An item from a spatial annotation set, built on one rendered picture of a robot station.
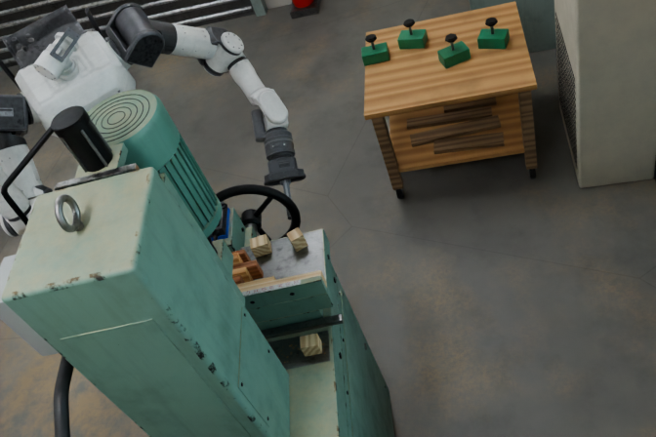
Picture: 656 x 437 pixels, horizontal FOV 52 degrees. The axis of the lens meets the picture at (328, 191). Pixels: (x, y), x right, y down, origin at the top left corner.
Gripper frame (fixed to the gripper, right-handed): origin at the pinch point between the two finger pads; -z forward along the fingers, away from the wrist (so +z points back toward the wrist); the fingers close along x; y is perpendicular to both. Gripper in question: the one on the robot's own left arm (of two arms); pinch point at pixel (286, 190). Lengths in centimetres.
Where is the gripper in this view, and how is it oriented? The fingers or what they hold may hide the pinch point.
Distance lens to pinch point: 202.0
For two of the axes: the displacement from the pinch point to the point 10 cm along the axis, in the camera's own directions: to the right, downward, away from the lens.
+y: -0.2, -2.6, -9.6
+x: -9.8, 1.8, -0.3
